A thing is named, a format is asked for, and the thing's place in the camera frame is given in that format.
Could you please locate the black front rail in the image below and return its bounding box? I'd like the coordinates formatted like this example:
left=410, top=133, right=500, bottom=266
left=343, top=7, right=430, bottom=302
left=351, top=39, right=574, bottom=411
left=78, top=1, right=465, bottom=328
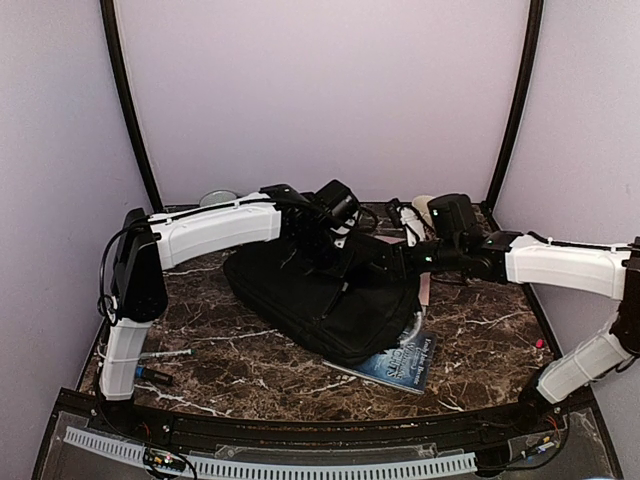
left=59, top=389, right=596, bottom=451

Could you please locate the pink book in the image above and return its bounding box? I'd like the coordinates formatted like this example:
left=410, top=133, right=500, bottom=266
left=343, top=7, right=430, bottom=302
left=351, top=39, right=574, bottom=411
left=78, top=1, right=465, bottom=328
left=418, top=273, right=431, bottom=315

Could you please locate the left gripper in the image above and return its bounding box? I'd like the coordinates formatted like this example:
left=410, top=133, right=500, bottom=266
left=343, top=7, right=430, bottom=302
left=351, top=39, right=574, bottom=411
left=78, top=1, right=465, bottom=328
left=294, top=228, right=359, bottom=282

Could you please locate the clear green-capped pen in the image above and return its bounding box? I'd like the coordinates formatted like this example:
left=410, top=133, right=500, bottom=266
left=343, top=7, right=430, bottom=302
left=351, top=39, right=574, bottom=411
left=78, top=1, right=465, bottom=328
left=139, top=349, right=196, bottom=360

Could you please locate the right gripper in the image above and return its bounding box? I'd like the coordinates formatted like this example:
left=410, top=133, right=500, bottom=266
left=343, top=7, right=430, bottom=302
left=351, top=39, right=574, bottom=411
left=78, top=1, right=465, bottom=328
left=366, top=238, right=464, bottom=282

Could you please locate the black frame post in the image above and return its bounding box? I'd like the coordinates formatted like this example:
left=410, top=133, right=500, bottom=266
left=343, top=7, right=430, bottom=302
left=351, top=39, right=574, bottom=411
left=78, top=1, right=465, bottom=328
left=483, top=0, right=545, bottom=212
left=99, top=0, right=164, bottom=213

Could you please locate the left black frame post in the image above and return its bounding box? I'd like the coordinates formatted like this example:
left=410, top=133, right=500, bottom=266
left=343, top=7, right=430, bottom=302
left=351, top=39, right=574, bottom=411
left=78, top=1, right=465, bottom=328
left=99, top=0, right=164, bottom=213

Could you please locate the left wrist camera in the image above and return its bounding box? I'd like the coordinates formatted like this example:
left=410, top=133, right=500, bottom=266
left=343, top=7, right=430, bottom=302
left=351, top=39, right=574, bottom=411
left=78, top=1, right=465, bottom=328
left=315, top=179, right=360, bottom=228

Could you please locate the black student bag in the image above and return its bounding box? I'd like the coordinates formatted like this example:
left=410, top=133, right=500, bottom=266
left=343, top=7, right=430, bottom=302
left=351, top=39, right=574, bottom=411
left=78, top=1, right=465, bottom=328
left=223, top=240, right=420, bottom=366

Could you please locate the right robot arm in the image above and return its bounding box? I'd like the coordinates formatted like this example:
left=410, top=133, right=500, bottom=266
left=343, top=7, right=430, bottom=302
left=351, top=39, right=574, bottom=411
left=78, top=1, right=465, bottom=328
left=391, top=231, right=639, bottom=434

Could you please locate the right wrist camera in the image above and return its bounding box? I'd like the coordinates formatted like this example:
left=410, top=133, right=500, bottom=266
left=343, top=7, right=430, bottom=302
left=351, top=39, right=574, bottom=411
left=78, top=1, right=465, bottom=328
left=427, top=193, right=481, bottom=239

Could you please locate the small circuit board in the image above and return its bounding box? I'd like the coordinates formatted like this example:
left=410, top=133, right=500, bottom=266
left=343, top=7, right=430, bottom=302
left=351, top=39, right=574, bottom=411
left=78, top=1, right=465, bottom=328
left=143, top=448, right=186, bottom=471

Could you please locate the celadon bowl on coaster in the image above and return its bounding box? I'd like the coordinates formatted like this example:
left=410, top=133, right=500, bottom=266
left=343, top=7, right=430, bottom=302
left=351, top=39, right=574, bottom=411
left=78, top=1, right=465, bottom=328
left=199, top=190, right=238, bottom=207

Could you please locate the dark blue book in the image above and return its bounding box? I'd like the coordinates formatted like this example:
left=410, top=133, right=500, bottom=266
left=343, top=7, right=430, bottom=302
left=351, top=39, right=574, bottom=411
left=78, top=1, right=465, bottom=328
left=323, top=330, right=437, bottom=395

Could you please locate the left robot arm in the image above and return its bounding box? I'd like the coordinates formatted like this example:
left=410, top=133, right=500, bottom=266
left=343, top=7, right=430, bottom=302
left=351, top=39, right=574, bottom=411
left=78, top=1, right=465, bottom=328
left=96, top=180, right=360, bottom=436

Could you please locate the cream floral mug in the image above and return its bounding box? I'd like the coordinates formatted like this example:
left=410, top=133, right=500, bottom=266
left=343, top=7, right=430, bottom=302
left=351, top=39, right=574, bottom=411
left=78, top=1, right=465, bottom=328
left=411, top=195, right=434, bottom=226

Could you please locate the right black frame post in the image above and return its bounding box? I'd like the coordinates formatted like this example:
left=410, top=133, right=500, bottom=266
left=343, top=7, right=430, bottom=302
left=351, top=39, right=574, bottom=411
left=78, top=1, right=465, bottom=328
left=483, top=0, right=545, bottom=212

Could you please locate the blue and black marker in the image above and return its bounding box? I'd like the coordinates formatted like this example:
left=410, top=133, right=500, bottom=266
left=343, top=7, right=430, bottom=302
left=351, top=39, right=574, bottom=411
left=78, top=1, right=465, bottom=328
left=135, top=366, right=173, bottom=386

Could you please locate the white slotted cable duct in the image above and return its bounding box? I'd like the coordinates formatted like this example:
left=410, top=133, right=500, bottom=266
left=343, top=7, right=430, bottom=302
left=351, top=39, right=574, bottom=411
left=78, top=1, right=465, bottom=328
left=63, top=427, right=477, bottom=479

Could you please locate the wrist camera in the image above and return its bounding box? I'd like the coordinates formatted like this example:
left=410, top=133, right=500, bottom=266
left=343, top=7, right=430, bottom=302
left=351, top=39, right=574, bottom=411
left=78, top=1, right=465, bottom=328
left=427, top=193, right=481, bottom=239
left=315, top=179, right=360, bottom=228

